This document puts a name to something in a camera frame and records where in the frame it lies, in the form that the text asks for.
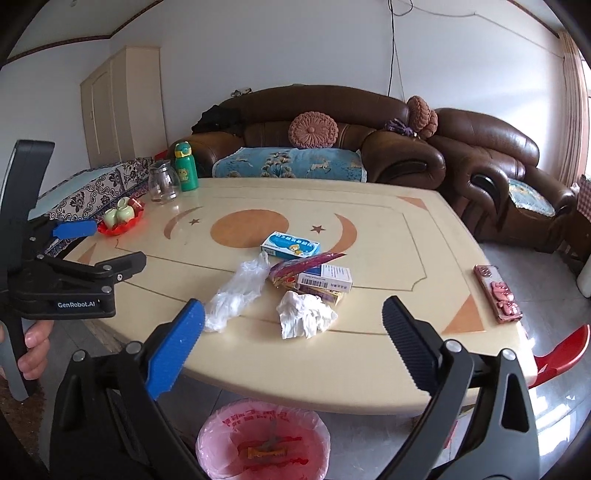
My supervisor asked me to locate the white tissue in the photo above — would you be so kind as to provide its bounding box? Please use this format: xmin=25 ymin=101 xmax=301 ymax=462
xmin=276 ymin=290 xmax=339 ymax=341

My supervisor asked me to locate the clear glass pitcher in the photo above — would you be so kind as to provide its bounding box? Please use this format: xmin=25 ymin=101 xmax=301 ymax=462
xmin=148 ymin=159 xmax=181 ymax=204

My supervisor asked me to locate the floral patterned seat cushion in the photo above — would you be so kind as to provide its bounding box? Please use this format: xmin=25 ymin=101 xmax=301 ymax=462
xmin=28 ymin=157 xmax=155 ymax=257

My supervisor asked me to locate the round pink crochet cushion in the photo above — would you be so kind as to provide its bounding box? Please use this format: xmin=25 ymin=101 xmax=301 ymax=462
xmin=288 ymin=112 xmax=340 ymax=149
xmin=406 ymin=95 xmax=439 ymax=139

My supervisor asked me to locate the blue patterned cushion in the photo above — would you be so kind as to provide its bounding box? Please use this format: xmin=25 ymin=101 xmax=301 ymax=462
xmin=211 ymin=147 xmax=368 ymax=184

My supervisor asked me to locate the white and blue box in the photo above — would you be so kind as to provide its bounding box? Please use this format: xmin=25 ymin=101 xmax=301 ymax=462
xmin=297 ymin=265 xmax=353 ymax=294

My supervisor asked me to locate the thin wall wire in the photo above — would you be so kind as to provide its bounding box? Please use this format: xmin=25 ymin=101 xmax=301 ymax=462
xmin=443 ymin=4 xmax=566 ymax=58

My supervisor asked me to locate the green kids water bottle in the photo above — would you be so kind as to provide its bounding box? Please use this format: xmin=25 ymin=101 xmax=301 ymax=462
xmin=174 ymin=141 xmax=199 ymax=192

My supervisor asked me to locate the checkered cloth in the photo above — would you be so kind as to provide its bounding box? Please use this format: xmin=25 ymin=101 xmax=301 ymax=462
xmin=570 ymin=175 xmax=591 ymax=222

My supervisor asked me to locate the trash bin with pink bag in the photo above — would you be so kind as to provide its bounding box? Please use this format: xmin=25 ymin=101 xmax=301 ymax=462
xmin=196 ymin=399 xmax=331 ymax=480

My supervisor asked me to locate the red plastic stool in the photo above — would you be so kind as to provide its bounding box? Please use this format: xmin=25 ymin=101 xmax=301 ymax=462
xmin=526 ymin=324 xmax=591 ymax=388

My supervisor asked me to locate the person's left hand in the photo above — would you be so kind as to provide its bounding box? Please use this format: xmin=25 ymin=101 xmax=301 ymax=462
xmin=17 ymin=319 xmax=52 ymax=381

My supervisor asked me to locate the yellow and purple box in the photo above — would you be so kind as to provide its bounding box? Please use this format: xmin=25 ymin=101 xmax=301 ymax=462
xmin=295 ymin=282 xmax=346 ymax=306

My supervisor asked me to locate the brown leather armchair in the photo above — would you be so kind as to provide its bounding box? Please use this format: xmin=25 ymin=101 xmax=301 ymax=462
xmin=431 ymin=107 xmax=578 ymax=254

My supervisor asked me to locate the clear plastic bag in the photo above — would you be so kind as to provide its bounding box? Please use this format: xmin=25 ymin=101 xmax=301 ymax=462
xmin=203 ymin=251 xmax=271 ymax=333

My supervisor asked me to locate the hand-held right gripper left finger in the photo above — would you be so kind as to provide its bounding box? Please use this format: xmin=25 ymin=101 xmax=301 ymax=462
xmin=48 ymin=298 xmax=208 ymax=480

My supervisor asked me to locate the pink curtain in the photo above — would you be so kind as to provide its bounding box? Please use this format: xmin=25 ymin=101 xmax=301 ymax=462
xmin=556 ymin=30 xmax=591 ymax=185

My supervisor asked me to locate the pink phone case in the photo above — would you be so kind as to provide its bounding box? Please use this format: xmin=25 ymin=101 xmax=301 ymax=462
xmin=474 ymin=264 xmax=523 ymax=324

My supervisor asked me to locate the black hanging cable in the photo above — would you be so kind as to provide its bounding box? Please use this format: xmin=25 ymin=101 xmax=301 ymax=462
xmin=387 ymin=0 xmax=408 ymax=99

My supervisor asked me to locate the blue medicine box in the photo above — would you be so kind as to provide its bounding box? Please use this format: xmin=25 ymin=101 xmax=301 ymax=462
xmin=260 ymin=231 xmax=321 ymax=259

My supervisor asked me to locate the purple knitted item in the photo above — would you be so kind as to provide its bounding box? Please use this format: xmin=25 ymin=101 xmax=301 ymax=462
xmin=385 ymin=119 xmax=419 ymax=137

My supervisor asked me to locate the blue armchair seat cover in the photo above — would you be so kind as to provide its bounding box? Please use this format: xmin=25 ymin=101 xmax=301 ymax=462
xmin=508 ymin=179 xmax=557 ymax=217

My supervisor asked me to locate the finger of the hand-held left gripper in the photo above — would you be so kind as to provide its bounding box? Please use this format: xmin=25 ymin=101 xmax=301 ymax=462
xmin=44 ymin=251 xmax=147 ymax=294
xmin=28 ymin=217 xmax=99 ymax=246

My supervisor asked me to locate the cream wooden wardrobe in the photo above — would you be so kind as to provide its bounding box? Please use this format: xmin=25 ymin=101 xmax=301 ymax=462
xmin=80 ymin=45 xmax=168 ymax=169

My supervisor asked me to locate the purple snack wrapper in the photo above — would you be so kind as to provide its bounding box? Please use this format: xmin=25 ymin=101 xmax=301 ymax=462
xmin=269 ymin=252 xmax=347 ymax=287

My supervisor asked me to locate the red plastic tray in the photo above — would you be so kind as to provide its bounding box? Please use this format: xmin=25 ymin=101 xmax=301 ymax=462
xmin=97 ymin=196 xmax=146 ymax=237

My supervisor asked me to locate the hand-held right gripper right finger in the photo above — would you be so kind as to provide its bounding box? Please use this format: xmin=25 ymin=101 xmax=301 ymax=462
xmin=376 ymin=295 xmax=542 ymax=480

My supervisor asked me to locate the dark clothing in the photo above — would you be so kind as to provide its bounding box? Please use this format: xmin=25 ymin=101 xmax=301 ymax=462
xmin=191 ymin=104 xmax=243 ymax=134

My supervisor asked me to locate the brown leather sofa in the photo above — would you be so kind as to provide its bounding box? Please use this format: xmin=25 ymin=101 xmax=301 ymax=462
xmin=187 ymin=85 xmax=446 ymax=190

